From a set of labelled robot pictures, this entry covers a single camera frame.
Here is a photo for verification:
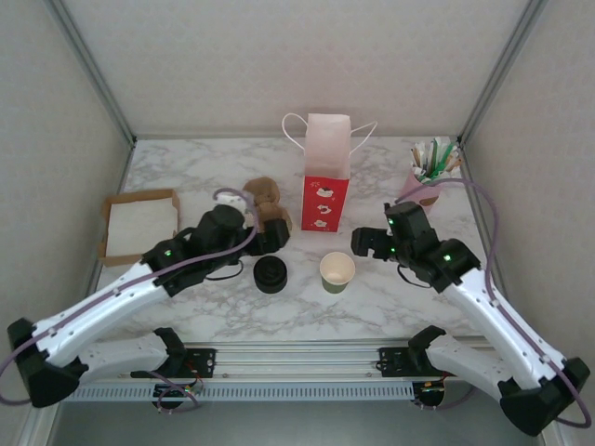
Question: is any green paper cup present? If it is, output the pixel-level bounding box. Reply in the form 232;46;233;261
319;251;357;295

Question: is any red paper gift bag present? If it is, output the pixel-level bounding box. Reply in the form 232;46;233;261
282;111;378;233

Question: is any brown cardboard napkin box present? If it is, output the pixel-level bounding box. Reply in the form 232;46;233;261
98;188;182;269

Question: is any pink straw holder cup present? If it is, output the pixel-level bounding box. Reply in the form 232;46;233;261
401;166;447;216

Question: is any green striped paper straw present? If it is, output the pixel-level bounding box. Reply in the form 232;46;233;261
415;169;455;188

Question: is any white napkin stack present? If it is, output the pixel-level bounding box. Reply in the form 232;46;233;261
105;194;179;259

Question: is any small circuit board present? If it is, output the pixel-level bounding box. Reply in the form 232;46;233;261
154;383;196;401
419;380;446;406

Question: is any thin black cable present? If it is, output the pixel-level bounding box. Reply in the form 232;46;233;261
395;262;431;290
204;259;245;282

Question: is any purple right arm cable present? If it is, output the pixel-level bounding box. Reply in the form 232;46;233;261
394;178;594;428

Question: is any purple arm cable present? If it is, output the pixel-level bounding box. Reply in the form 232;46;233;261
394;178;594;428
0;187;259;410

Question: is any aluminium frame bar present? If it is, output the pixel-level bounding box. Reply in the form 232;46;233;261
132;133;461;141

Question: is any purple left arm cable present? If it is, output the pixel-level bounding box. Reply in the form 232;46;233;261
0;187;259;410

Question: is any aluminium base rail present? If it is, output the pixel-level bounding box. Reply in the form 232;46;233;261
78;340;496;385

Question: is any white slotted cable duct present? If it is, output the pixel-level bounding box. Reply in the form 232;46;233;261
62;383;417;403

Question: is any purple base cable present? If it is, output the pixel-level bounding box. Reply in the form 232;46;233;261
155;369;205;414
419;375;476;413

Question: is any aluminium frame post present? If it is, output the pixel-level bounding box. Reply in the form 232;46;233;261
44;0;139;146
457;0;549;146

